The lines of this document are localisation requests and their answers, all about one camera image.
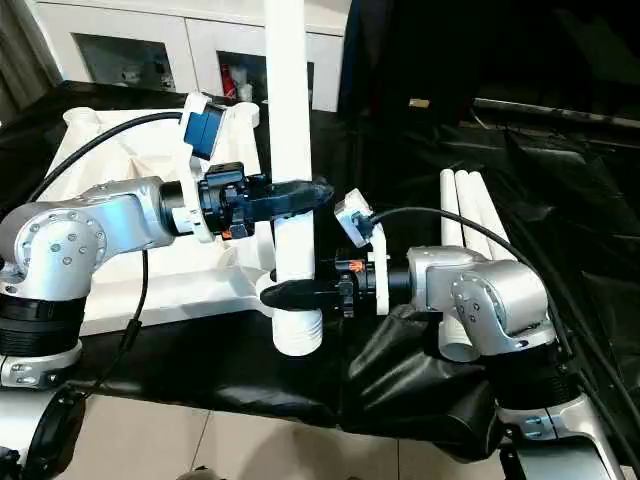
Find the black backdrop cloth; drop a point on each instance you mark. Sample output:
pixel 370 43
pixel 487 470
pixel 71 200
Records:
pixel 500 45

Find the white plastic table top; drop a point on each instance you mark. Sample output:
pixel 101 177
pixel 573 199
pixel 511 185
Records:
pixel 125 150

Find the white glass-door cabinet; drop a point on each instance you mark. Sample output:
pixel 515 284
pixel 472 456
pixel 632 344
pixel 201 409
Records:
pixel 125 20

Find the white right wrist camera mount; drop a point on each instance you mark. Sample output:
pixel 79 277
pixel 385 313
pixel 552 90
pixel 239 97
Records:
pixel 378 280

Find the grey curtain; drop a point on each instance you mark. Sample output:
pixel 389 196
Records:
pixel 20 60

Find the small beige label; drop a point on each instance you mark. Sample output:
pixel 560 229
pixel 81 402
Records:
pixel 419 103

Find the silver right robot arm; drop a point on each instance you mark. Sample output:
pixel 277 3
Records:
pixel 475 280

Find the dark metal pole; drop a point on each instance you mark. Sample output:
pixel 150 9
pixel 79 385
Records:
pixel 550 111

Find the black glossy mat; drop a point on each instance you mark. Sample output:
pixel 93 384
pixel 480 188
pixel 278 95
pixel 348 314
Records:
pixel 200 360

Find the red packet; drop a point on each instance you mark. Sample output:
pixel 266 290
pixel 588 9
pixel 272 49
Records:
pixel 229 80

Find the white plastic table leg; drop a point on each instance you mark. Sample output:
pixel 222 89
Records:
pixel 287 100
pixel 486 210
pixel 467 210
pixel 448 210

